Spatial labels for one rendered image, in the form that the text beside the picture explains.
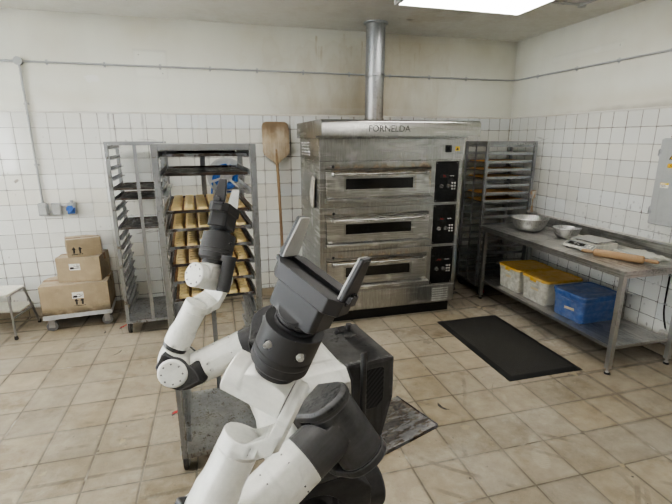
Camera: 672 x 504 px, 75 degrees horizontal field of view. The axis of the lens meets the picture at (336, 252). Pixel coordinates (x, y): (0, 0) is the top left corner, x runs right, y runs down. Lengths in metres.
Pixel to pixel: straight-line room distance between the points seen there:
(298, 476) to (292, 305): 0.33
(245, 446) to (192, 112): 4.55
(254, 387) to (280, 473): 0.20
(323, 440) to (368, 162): 3.63
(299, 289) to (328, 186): 3.59
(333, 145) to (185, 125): 1.70
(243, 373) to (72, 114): 4.69
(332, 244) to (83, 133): 2.74
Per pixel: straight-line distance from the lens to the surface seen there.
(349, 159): 4.21
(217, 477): 0.72
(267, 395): 0.65
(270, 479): 0.81
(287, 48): 5.19
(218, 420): 2.99
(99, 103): 5.16
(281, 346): 0.59
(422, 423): 3.15
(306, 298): 0.56
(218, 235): 1.18
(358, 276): 0.54
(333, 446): 0.82
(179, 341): 1.24
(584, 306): 4.46
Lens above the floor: 1.84
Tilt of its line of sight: 15 degrees down
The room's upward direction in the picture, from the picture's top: straight up
